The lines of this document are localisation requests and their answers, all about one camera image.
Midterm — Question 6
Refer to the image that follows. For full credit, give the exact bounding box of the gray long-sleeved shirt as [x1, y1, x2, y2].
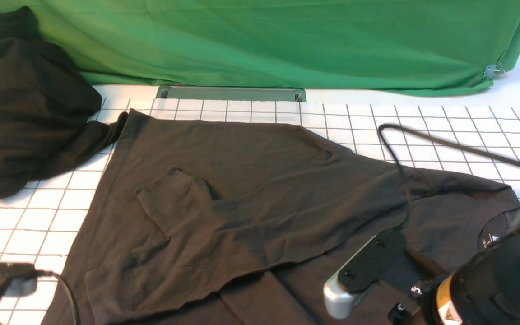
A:
[41, 110, 520, 325]

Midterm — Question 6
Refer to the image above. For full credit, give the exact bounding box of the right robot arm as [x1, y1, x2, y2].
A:
[388, 210, 520, 325]

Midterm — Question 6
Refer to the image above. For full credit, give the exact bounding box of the green backdrop cloth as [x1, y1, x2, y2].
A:
[0, 0, 520, 97]

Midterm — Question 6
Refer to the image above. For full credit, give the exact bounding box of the black clothing pile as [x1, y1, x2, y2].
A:
[0, 6, 128, 199]

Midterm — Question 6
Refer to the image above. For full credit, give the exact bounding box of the silver binder clip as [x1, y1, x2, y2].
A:
[482, 63, 506, 80]

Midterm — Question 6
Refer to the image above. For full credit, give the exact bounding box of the gray metal rail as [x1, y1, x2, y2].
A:
[156, 85, 306, 102]

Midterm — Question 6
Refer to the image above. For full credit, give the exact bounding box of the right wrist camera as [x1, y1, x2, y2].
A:
[323, 228, 406, 320]

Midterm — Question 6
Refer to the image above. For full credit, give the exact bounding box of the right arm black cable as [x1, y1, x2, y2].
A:
[378, 124, 520, 231]

